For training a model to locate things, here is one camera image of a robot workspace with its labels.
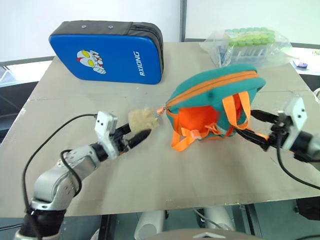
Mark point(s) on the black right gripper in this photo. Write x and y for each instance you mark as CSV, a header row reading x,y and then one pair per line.
x,y
280,132

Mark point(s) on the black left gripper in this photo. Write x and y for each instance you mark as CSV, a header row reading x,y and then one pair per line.
x,y
122,141

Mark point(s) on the beige fuzzy plush pendant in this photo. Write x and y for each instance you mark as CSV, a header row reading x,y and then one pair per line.
x,y
143,117

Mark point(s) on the orange and teal backpack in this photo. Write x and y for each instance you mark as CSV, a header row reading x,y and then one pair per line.
x,y
200,85

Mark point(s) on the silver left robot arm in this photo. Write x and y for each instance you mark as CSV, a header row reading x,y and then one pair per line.
x,y
62,175

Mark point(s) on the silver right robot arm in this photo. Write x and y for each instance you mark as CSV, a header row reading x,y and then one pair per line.
x,y
311,147

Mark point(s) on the black box under table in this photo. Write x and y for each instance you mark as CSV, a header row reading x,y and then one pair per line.
x,y
308,208

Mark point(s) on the small purple item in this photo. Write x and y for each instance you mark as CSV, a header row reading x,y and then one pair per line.
x,y
301,64

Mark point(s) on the blue cartoon kick pad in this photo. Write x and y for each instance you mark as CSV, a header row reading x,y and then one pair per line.
x,y
112,57

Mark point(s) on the white background table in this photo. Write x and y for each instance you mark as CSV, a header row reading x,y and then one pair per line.
x,y
307,53

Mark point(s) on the green capped test tube rack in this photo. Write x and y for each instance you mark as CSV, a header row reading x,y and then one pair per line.
x,y
250,40

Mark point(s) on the clear plastic bag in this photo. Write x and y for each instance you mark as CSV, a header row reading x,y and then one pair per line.
x,y
217,47

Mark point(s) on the black table leg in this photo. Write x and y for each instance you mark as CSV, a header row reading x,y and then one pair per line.
x,y
105,227
253,220

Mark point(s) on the white rounded leg cover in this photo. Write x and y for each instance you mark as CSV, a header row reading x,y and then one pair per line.
x,y
148,225
220,218

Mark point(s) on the grey vertical pillar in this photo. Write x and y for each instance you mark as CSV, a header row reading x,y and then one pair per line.
x,y
183,20

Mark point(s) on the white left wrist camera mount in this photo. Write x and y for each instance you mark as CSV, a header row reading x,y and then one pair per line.
x,y
103,125

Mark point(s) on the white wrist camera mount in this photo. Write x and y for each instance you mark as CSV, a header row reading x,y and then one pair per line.
x,y
297,112
103,125

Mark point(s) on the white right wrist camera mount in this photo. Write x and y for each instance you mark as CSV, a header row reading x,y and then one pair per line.
x,y
297,112

